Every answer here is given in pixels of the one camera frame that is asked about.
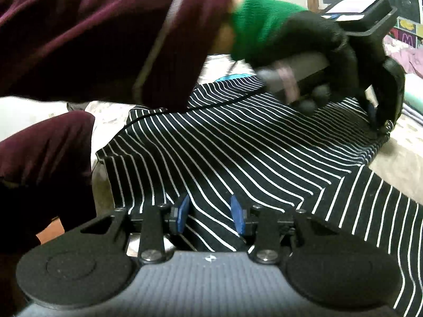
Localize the maroon trouser leg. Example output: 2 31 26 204
1 111 96 316

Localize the purple floral duvet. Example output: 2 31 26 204
383 36 423 78

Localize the left hand green black glove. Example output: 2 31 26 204
230 0 359 115

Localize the maroon left sleeve forearm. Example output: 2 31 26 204
1 0 232 110

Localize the black white striped garment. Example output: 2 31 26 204
97 77 422 316

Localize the brown Mickey Mouse blanket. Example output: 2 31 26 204
65 54 423 206

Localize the colourful alphabet headboard panel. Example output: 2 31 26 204
389 16 423 49

